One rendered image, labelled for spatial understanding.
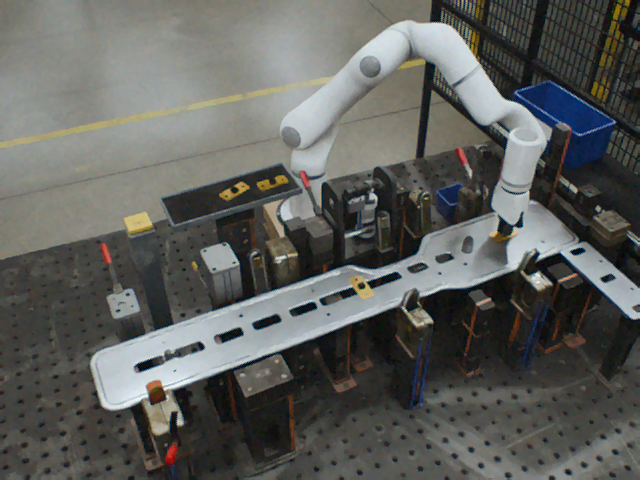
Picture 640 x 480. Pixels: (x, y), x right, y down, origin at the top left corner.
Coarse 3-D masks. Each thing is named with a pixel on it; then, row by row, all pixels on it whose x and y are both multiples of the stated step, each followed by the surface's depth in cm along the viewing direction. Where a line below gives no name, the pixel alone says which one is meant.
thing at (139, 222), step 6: (132, 216) 180; (138, 216) 180; (144, 216) 180; (126, 222) 178; (132, 222) 178; (138, 222) 178; (144, 222) 178; (150, 222) 178; (132, 228) 176; (138, 228) 176; (144, 228) 177
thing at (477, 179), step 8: (480, 144) 195; (480, 152) 195; (488, 152) 192; (472, 160) 197; (480, 160) 197; (472, 168) 198; (480, 168) 198; (472, 176) 200; (480, 176) 200; (472, 184) 201; (480, 184) 202
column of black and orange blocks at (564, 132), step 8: (560, 128) 204; (568, 128) 204; (552, 136) 208; (560, 136) 205; (568, 136) 206; (552, 144) 210; (560, 144) 206; (552, 152) 211; (560, 152) 209; (544, 160) 215; (552, 160) 213; (560, 160) 212; (544, 168) 217; (552, 168) 213; (560, 168) 214; (544, 176) 218; (552, 176) 215; (544, 184) 219; (552, 184) 218; (544, 192) 220; (552, 192) 220; (536, 200) 225; (544, 200) 221
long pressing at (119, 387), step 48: (432, 240) 196; (480, 240) 196; (528, 240) 196; (576, 240) 197; (288, 288) 182; (336, 288) 182; (384, 288) 182; (432, 288) 183; (144, 336) 169; (192, 336) 170; (288, 336) 170; (96, 384) 159; (144, 384) 159
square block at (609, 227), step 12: (600, 216) 195; (612, 216) 195; (588, 228) 198; (600, 228) 194; (612, 228) 192; (624, 228) 192; (588, 240) 200; (600, 240) 195; (612, 240) 193; (600, 252) 197; (612, 252) 198; (612, 264) 203; (600, 300) 214; (588, 312) 215
